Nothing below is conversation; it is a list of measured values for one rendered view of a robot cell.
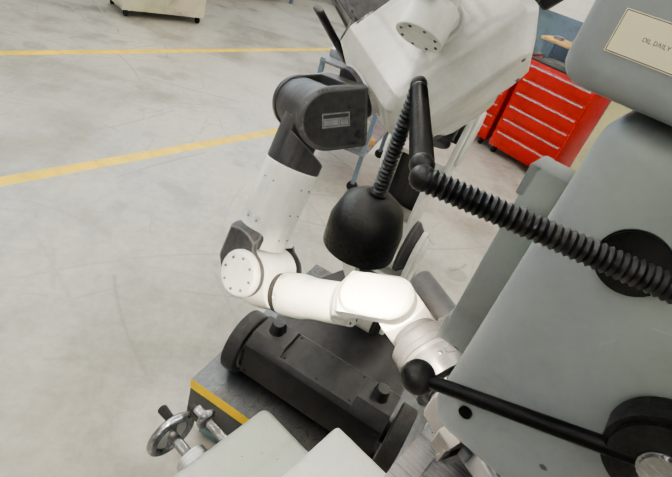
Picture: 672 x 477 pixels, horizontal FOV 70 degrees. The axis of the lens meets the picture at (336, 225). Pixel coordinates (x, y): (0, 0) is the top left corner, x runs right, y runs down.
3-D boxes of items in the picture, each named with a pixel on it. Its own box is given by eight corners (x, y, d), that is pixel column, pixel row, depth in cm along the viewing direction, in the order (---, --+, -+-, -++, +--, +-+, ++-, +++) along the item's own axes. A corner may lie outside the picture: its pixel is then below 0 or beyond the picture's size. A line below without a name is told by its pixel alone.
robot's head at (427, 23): (400, 47, 68) (392, 15, 59) (435, -18, 67) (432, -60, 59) (443, 65, 66) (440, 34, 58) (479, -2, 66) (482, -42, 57)
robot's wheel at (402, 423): (388, 427, 152) (410, 388, 141) (402, 436, 151) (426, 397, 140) (362, 478, 136) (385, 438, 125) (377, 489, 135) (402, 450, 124)
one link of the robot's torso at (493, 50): (328, 71, 106) (265, -25, 72) (462, -25, 101) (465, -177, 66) (399, 182, 100) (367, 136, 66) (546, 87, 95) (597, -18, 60)
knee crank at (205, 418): (179, 413, 129) (182, 400, 126) (198, 401, 133) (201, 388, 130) (232, 475, 119) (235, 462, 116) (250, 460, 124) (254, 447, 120)
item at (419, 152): (407, 93, 38) (413, 76, 38) (423, 99, 38) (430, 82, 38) (404, 192, 24) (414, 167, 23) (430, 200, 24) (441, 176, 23)
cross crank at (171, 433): (134, 450, 109) (137, 419, 103) (179, 420, 118) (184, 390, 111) (175, 505, 102) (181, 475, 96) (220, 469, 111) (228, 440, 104)
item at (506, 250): (435, 334, 51) (530, 162, 40) (452, 319, 54) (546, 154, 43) (467, 359, 49) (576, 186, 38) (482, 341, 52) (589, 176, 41)
